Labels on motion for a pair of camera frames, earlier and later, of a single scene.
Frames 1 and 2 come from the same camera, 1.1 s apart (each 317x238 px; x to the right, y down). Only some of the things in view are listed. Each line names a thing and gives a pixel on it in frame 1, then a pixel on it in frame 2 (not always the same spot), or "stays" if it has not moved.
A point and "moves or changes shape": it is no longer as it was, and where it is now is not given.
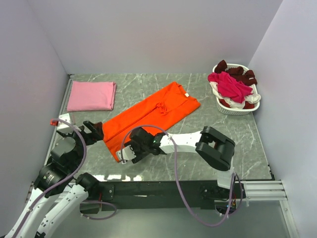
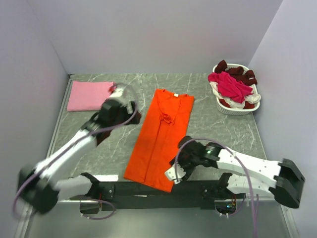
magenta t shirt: (230, 87) stays
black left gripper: (96, 128) → (136, 117)
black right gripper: (132, 145) → (181, 154)
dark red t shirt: (237, 73) stays
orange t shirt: (174, 103) moves or changes shape
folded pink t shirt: (91, 95) stays
